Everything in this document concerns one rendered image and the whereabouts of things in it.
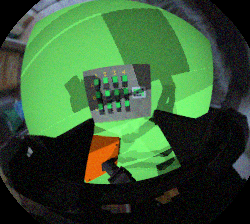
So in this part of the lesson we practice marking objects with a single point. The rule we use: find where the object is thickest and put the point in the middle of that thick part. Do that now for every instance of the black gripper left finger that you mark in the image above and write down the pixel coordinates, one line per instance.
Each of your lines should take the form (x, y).
(69, 150)

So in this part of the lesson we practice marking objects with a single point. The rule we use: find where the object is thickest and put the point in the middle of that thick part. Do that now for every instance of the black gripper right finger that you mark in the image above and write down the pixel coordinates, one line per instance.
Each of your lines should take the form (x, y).
(184, 134)

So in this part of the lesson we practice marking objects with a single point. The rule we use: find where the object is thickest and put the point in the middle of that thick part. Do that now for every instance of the grey switch panel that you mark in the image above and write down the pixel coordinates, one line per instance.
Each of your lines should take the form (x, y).
(118, 92)

